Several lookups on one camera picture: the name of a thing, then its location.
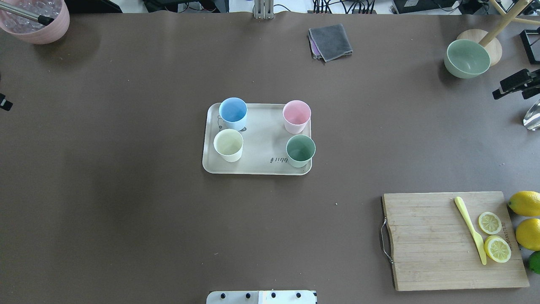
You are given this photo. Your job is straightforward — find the pink bowl with ice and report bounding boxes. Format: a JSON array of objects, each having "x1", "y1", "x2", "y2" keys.
[{"x1": 0, "y1": 0, "x2": 70, "y2": 44}]

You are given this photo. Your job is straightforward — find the upper whole lemon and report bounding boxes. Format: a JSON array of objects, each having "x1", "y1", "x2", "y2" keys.
[{"x1": 508, "y1": 191, "x2": 540, "y2": 216}]

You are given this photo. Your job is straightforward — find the pink plastic cup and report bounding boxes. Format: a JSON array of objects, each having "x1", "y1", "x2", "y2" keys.
[{"x1": 282, "y1": 100, "x2": 312, "y2": 134}]

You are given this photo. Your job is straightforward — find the black frame object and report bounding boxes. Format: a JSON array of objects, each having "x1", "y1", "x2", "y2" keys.
[{"x1": 519, "y1": 27, "x2": 540, "y2": 65}]

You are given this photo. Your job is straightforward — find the grey folded cloth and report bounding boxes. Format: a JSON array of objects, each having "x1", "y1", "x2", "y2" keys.
[{"x1": 308, "y1": 23, "x2": 353, "y2": 63}]

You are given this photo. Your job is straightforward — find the metal tongs in bowl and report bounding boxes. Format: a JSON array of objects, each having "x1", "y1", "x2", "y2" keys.
[{"x1": 0, "y1": 1, "x2": 54, "y2": 26}]

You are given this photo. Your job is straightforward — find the whole lemon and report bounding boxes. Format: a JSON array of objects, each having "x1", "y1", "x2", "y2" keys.
[
  {"x1": 516, "y1": 218, "x2": 540, "y2": 251},
  {"x1": 508, "y1": 191, "x2": 540, "y2": 216}
]

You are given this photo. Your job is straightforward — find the wooden stand with round base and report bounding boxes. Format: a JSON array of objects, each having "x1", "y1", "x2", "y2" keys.
[{"x1": 457, "y1": 0, "x2": 540, "y2": 67}]

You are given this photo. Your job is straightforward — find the green plastic cup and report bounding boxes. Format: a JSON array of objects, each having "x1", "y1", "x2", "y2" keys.
[{"x1": 286, "y1": 134, "x2": 316, "y2": 168}]

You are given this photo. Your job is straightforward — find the cream rabbit print tray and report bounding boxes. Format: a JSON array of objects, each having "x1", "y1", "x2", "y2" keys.
[{"x1": 202, "y1": 103, "x2": 312, "y2": 176}]

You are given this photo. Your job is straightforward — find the upper lemon slice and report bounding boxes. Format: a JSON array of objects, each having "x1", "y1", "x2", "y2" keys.
[{"x1": 478, "y1": 212, "x2": 502, "y2": 235}]

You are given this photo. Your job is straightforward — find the cream white plastic cup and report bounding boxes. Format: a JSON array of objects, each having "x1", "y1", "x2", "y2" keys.
[{"x1": 213, "y1": 129, "x2": 244, "y2": 163}]

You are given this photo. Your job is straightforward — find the wooden cutting board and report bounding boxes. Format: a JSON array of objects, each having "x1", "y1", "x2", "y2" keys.
[{"x1": 381, "y1": 192, "x2": 529, "y2": 292}]

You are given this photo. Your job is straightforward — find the green lime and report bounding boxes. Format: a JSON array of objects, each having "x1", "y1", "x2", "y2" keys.
[{"x1": 528, "y1": 251, "x2": 540, "y2": 275}]

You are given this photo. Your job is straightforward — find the light blue plastic cup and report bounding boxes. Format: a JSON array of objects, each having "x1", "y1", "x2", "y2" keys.
[{"x1": 219, "y1": 98, "x2": 248, "y2": 131}]

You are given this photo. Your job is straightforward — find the lemon slice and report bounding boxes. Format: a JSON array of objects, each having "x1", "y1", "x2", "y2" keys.
[
  {"x1": 484, "y1": 235, "x2": 512, "y2": 263},
  {"x1": 478, "y1": 212, "x2": 502, "y2": 235}
]

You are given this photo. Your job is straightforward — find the purple folded cloth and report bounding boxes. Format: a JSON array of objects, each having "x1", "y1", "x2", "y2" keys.
[{"x1": 308, "y1": 35, "x2": 324, "y2": 60}]

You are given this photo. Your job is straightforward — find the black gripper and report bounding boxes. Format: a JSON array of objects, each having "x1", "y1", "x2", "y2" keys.
[{"x1": 492, "y1": 69, "x2": 540, "y2": 100}]

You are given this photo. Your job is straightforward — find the green plastic bowl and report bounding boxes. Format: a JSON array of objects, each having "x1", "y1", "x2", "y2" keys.
[{"x1": 444, "y1": 40, "x2": 491, "y2": 79}]

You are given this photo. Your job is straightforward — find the lower lemon slice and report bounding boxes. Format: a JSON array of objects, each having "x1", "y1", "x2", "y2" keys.
[{"x1": 484, "y1": 235, "x2": 512, "y2": 263}]

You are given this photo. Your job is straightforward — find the lower whole lemon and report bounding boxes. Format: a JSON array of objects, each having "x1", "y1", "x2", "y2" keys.
[{"x1": 516, "y1": 218, "x2": 540, "y2": 251}]

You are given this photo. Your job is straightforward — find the yellow plastic knife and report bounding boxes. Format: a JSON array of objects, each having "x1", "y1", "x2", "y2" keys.
[{"x1": 454, "y1": 196, "x2": 487, "y2": 265}]

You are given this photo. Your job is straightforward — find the metal camera pole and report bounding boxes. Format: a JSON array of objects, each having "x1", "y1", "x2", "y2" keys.
[{"x1": 253, "y1": 0, "x2": 274, "y2": 19}]

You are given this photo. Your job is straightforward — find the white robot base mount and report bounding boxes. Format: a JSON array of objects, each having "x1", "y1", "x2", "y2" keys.
[{"x1": 206, "y1": 289, "x2": 318, "y2": 304}]

